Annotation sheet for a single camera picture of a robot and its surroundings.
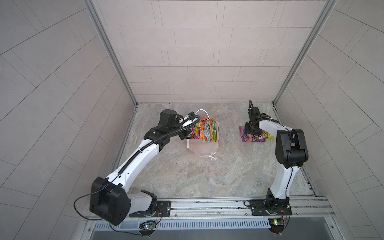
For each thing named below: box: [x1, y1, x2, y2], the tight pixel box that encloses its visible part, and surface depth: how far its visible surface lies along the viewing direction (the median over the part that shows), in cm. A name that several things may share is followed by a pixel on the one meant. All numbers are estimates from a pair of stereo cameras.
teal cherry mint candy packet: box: [211, 119, 217, 143], surface depth 88 cm
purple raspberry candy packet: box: [239, 126, 266, 143], surface depth 96 cm
